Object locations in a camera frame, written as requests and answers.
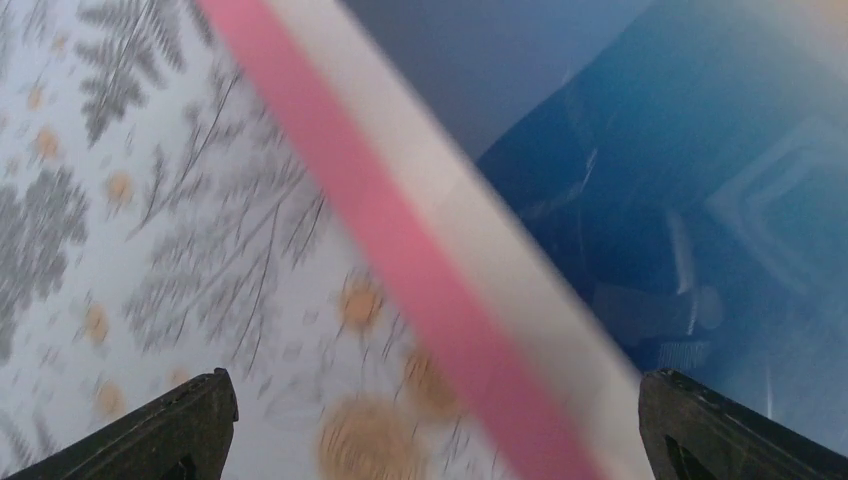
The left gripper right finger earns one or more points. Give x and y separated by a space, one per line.
690 431

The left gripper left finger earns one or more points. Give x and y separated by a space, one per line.
185 433

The pink photo frame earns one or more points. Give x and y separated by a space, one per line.
379 217

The sunset photo print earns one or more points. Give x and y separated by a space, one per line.
683 164

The white mat board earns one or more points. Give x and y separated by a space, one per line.
556 394

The floral table cloth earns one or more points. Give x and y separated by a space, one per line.
156 224

